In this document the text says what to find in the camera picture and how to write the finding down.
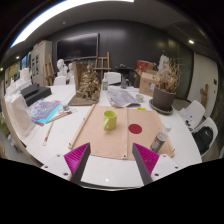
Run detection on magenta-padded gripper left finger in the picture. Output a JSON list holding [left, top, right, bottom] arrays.
[[40, 142, 92, 185]]

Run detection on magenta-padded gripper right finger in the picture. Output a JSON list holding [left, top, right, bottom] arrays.
[[131, 142, 183, 186]]

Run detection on clear bottle with dark drink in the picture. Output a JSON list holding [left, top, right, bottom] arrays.
[[149, 121, 173, 154]]

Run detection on flat round red coaster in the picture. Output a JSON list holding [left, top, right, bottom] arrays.
[[128, 123, 143, 135]]

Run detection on beige canvas mat wooden strips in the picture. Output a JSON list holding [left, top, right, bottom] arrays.
[[68, 103, 175, 160]]

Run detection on thin red-striped paintbrush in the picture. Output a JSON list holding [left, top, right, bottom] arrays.
[[42, 120, 55, 147]]

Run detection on wooden paintbrush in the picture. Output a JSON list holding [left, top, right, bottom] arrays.
[[46, 110, 73, 125]]

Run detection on lime green mug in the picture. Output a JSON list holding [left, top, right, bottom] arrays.
[[102, 109, 118, 132]]

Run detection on grey plant saucer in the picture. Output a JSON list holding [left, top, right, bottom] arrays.
[[148, 98, 174, 116]]

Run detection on colourful book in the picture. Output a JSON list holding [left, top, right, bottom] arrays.
[[29, 99, 63, 127]]

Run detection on black backpack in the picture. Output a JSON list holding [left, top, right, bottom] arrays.
[[193, 126, 214, 155]]

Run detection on dried plant in grey pot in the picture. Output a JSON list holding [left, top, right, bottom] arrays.
[[152, 58, 183, 112]]

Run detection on printed newspaper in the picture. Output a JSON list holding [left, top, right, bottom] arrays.
[[105, 85, 141, 108]]

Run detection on white plastic chair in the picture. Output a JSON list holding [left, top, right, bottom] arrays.
[[103, 71, 122, 86], [191, 116, 219, 158], [179, 99, 206, 129]]

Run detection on golden sculpture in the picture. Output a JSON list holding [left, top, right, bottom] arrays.
[[75, 61, 102, 101]]

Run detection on brown cardboard box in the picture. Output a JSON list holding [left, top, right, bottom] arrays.
[[138, 69, 161, 98]]

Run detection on black box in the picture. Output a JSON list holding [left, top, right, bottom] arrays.
[[20, 83, 53, 108]]

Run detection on green-labelled white spray bottle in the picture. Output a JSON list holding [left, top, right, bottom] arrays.
[[101, 74, 109, 92]]

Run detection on dark grey spray bottle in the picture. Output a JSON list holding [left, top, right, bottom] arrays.
[[119, 74, 130, 90]]

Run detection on white plaster bust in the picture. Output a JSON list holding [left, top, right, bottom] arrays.
[[55, 58, 69, 78]]

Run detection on red box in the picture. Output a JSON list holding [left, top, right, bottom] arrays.
[[136, 59, 154, 73]]

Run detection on wooden easel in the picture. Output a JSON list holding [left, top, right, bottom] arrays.
[[94, 51, 112, 83]]

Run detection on white cabinet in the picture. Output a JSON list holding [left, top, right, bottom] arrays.
[[30, 40, 54, 87]]

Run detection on white ceiling light strip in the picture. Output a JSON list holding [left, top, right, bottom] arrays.
[[9, 0, 135, 49]]

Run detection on wooden wall figure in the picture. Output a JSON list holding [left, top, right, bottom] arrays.
[[199, 83, 210, 108]]

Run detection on black wall screen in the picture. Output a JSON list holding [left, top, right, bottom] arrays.
[[55, 32, 100, 62]]

